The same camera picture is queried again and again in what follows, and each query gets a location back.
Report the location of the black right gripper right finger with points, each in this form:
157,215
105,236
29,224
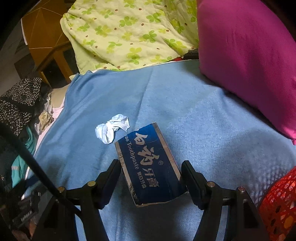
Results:
243,220

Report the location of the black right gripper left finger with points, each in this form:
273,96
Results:
58,219

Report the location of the blue toothpaste box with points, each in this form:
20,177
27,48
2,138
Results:
150,170

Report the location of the red mesh basket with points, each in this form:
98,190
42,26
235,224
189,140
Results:
277,209

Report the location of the blue blanket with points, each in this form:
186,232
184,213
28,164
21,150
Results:
226,140

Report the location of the pink bed sheet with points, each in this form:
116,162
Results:
51,110

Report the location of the black white patterned cloth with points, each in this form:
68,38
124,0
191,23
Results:
18,103

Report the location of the wooden nightstand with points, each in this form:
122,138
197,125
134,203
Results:
49,47

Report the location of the magenta pillow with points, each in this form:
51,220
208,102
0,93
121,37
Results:
245,48

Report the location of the green floral quilt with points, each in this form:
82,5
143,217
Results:
128,34

